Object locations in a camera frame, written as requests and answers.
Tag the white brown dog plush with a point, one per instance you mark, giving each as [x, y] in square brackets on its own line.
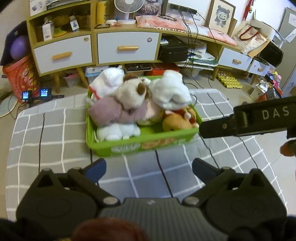
[133, 91]

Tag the black printer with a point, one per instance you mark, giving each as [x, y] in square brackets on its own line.
[172, 49]

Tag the burger bear plush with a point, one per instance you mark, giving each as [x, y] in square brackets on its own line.
[182, 119]

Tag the white desk fan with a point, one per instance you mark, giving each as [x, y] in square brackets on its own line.
[127, 7]

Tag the white bunny plush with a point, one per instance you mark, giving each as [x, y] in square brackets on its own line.
[117, 131]

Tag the framed cartoon picture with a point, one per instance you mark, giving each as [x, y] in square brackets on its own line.
[220, 15]

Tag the red snack bucket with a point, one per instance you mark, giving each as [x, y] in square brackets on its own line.
[23, 76]

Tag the orange shoe box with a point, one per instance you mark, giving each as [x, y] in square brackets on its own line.
[157, 69]

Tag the person right hand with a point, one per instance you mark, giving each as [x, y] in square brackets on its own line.
[288, 148]

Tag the purple ball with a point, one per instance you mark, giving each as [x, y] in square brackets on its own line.
[20, 47]

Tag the green plastic bin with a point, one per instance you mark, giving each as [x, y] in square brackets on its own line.
[151, 137]

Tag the clear storage box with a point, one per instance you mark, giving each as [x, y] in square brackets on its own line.
[92, 72]

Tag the grey checked tablecloth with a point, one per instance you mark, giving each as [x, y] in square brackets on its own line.
[53, 135]

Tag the yellow egg tray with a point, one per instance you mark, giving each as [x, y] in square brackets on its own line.
[228, 80]

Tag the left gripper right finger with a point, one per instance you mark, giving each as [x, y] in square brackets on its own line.
[215, 180]

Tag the wooden drawer cabinet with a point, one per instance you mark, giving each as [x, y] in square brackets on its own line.
[120, 44]

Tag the red trimmed white glove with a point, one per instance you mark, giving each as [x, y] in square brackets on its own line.
[106, 83]

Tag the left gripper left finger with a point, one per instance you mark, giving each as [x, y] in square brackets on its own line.
[86, 179]

